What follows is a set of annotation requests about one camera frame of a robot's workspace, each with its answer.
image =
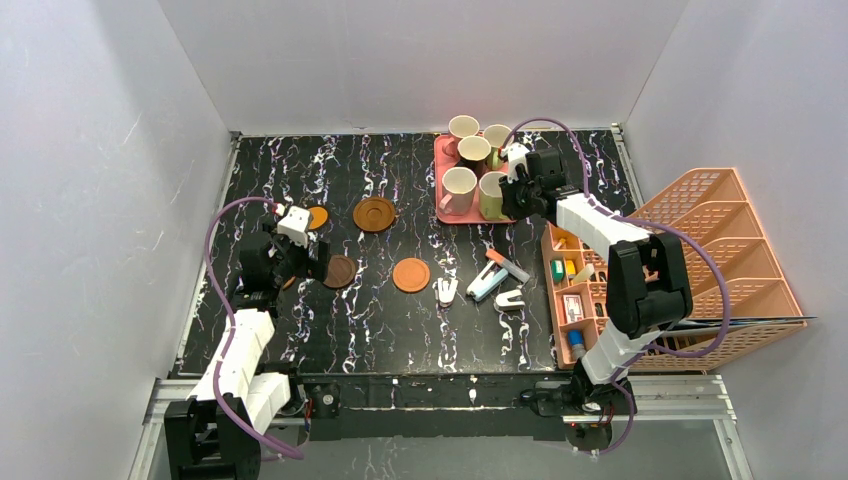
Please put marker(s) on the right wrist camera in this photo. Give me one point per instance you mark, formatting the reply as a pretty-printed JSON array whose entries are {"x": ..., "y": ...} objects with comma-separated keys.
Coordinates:
[{"x": 514, "y": 155}]

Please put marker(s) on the dark brown coaster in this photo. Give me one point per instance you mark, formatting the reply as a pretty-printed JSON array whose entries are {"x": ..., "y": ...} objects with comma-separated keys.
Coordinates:
[{"x": 341, "y": 271}]

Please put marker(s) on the pink tray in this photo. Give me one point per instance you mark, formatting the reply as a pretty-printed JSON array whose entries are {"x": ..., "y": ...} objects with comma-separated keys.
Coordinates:
[{"x": 441, "y": 164}]

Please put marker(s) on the small white stapler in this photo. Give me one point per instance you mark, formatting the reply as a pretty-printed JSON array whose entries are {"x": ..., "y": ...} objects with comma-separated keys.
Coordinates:
[{"x": 445, "y": 290}]

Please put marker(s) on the green eraser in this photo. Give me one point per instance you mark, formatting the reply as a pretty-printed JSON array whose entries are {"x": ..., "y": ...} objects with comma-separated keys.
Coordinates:
[{"x": 558, "y": 271}]

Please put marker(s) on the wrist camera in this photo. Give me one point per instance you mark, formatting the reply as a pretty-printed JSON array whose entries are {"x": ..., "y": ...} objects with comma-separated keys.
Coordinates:
[
  {"x": 514, "y": 155},
  {"x": 293, "y": 223}
]

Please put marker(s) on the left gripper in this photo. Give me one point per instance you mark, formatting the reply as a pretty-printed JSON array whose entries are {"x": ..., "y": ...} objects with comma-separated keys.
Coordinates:
[{"x": 308, "y": 254}]

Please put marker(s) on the green mug rear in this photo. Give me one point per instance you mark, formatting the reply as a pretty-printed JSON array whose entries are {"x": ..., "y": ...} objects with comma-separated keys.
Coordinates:
[{"x": 495, "y": 134}]

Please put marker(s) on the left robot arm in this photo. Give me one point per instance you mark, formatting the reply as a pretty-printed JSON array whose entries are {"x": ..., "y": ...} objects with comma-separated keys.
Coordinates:
[{"x": 218, "y": 430}]

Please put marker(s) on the pink mug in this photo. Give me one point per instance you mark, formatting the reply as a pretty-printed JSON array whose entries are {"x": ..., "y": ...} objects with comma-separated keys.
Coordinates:
[
  {"x": 458, "y": 187},
  {"x": 459, "y": 127}
]

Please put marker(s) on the pink mug rear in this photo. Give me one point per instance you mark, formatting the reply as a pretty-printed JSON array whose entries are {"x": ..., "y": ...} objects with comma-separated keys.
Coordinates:
[{"x": 459, "y": 127}]

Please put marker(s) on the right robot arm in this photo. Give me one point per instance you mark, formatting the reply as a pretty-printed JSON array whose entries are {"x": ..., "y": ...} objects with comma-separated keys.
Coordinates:
[{"x": 647, "y": 281}]

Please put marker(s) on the green mug front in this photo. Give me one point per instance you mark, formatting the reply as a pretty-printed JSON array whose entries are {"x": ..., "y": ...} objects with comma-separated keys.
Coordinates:
[{"x": 490, "y": 196}]

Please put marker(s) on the pink mug front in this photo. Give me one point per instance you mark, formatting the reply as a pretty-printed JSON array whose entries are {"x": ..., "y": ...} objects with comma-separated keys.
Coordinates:
[{"x": 458, "y": 187}]

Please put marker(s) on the light orange coaster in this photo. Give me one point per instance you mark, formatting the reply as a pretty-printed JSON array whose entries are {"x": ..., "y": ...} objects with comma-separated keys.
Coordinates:
[{"x": 411, "y": 275}]

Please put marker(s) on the brown saucer coaster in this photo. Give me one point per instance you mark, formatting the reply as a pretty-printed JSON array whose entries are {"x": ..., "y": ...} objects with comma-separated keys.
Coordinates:
[{"x": 374, "y": 214}]

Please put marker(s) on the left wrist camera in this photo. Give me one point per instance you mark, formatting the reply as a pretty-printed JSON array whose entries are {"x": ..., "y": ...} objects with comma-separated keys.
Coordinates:
[{"x": 293, "y": 223}]

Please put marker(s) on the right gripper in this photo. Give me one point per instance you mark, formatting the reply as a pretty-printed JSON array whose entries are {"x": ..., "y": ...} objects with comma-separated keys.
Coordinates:
[{"x": 514, "y": 196}]

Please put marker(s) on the yellow item in organizer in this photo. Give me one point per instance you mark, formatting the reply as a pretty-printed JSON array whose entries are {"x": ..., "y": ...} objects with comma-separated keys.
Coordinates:
[{"x": 570, "y": 269}]

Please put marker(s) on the dark brown mug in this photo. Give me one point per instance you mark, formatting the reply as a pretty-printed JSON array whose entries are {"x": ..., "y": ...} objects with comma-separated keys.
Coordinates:
[{"x": 473, "y": 152}]

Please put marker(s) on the blue stamp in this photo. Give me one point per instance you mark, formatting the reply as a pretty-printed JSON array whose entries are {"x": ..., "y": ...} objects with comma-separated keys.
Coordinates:
[{"x": 576, "y": 343}]

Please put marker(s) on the orange file organizer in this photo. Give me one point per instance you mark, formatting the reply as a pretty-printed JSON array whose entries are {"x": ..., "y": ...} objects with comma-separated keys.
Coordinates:
[{"x": 711, "y": 206}]

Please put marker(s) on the orange grey marker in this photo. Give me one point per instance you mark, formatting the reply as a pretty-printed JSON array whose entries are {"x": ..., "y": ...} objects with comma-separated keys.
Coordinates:
[{"x": 513, "y": 269}]

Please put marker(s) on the white stapler right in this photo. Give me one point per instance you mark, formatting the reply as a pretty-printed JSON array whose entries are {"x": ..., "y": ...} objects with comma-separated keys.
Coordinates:
[{"x": 511, "y": 300}]

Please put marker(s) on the cream item in organizer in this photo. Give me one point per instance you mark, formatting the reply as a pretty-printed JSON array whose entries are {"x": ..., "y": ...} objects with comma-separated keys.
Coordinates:
[{"x": 584, "y": 275}]

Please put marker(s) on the white red card box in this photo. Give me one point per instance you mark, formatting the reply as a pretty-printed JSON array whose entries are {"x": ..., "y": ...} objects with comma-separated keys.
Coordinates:
[{"x": 572, "y": 308}]

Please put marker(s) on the small orange coaster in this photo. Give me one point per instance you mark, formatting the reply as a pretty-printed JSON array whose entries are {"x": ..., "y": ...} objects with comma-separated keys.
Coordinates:
[{"x": 319, "y": 217}]

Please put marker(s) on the blue white stapler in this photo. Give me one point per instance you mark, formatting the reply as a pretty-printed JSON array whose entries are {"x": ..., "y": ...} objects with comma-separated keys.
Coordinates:
[{"x": 487, "y": 280}]

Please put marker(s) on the green mug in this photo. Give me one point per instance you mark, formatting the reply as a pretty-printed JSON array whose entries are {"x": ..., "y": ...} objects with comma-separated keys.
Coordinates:
[
  {"x": 495, "y": 134},
  {"x": 490, "y": 196}
]

